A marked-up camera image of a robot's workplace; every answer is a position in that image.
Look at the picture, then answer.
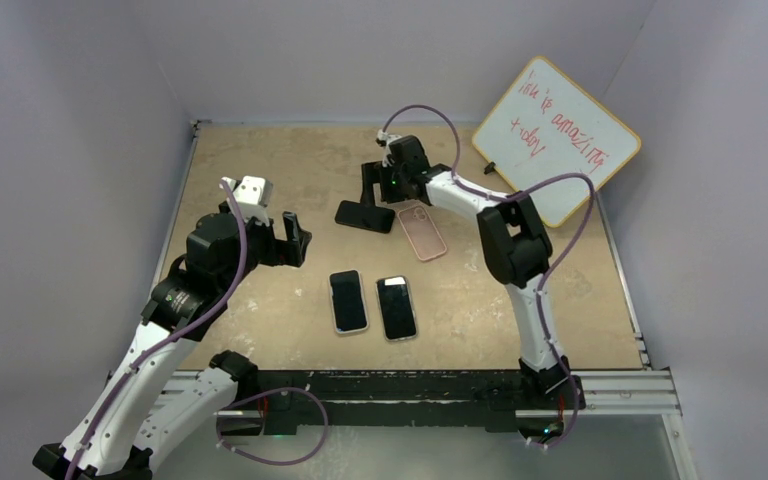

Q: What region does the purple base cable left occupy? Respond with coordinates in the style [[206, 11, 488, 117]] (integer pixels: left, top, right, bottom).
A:
[[215, 386, 329, 468]]

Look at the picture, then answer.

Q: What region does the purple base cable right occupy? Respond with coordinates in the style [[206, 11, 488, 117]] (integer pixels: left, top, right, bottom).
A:
[[524, 390, 587, 453]]

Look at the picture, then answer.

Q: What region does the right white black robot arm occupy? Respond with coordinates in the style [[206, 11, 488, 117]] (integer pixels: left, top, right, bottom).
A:
[[340, 131, 570, 407]]

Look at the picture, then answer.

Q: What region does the grey clear phone case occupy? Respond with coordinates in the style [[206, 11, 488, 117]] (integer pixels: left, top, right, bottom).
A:
[[328, 268, 371, 336]]

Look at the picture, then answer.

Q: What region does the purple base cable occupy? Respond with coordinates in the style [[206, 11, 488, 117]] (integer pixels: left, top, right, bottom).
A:
[[215, 386, 329, 468], [524, 390, 587, 453]]

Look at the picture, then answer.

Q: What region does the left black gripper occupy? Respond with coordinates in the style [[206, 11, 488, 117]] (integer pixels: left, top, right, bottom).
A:
[[219, 210, 309, 294]]

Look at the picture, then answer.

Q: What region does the pink phone case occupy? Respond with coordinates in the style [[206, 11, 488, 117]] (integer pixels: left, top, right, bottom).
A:
[[396, 204, 447, 262]]

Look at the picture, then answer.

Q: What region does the clear magsafe phone case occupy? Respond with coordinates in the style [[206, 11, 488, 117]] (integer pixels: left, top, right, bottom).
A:
[[375, 276, 420, 343]]

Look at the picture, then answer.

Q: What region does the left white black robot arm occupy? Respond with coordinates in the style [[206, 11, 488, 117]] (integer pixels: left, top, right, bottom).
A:
[[32, 210, 312, 479]]

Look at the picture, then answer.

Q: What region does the white board yellow frame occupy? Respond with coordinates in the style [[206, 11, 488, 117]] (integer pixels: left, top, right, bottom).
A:
[[471, 56, 642, 191]]

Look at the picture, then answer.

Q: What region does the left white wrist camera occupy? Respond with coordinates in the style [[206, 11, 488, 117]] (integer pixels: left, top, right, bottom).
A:
[[222, 176, 273, 225]]

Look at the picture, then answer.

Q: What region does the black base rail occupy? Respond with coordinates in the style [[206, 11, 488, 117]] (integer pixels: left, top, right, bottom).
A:
[[230, 369, 586, 439]]

